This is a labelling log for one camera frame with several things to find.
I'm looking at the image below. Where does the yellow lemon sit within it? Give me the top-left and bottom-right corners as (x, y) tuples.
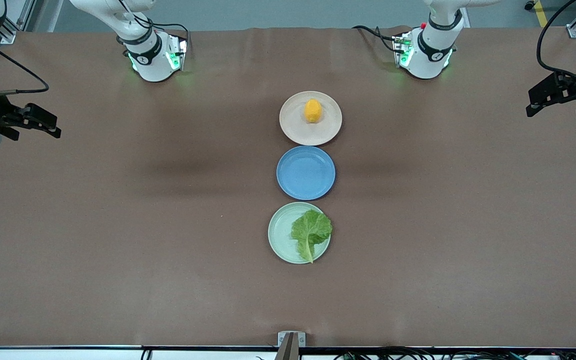
(304, 98), (323, 124)

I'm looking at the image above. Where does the green lettuce leaf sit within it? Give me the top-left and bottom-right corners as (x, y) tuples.
(290, 209), (333, 264)

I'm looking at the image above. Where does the brown table cover sheet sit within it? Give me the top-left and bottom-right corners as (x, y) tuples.
(0, 26), (576, 348)

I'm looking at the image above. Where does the beige pink plate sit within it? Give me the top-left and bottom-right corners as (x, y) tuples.
(279, 91), (343, 147)

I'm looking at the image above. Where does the blue plate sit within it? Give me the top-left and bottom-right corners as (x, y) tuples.
(276, 145), (336, 201)

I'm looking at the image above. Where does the light green plate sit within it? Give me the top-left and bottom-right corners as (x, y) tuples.
(267, 201), (331, 265)

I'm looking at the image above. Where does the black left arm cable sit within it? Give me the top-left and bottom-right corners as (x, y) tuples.
(536, 0), (576, 90)

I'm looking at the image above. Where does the black right base cable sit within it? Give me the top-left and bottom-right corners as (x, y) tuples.
(115, 0), (191, 51)

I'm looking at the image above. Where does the black base cable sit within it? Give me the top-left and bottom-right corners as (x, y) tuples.
(351, 25), (410, 54)
(115, 0), (191, 51)

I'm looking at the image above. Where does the black left base cable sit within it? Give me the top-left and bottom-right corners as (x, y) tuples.
(351, 25), (410, 54)

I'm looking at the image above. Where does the white table edge rail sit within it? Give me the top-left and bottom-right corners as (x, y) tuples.
(0, 345), (576, 360)

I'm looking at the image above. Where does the brown camera post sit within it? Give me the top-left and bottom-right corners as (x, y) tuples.
(274, 332), (300, 360)

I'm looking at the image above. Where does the grey metal bracket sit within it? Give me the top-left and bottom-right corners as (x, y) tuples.
(277, 331), (306, 348)

